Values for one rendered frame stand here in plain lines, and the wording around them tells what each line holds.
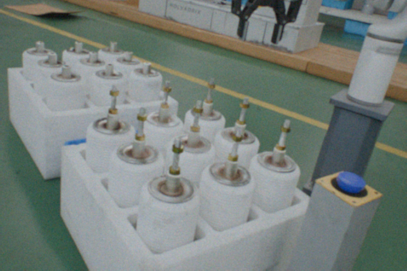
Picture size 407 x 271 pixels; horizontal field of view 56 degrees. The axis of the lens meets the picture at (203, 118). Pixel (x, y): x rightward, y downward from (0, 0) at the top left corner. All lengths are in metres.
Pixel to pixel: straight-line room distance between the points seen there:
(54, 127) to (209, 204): 0.50
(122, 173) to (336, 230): 0.35
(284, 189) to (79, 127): 0.56
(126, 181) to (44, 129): 0.39
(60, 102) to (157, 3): 2.36
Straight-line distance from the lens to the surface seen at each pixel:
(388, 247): 1.11
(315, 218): 0.61
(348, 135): 1.09
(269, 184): 0.72
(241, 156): 0.79
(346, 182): 0.58
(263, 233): 0.70
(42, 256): 0.86
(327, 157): 1.13
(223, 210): 0.65
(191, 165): 0.72
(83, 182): 0.75
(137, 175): 0.66
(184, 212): 0.58
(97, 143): 0.76
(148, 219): 0.60
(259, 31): 2.80
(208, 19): 3.01
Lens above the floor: 0.59
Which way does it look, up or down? 23 degrees down
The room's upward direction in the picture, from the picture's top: 10 degrees clockwise
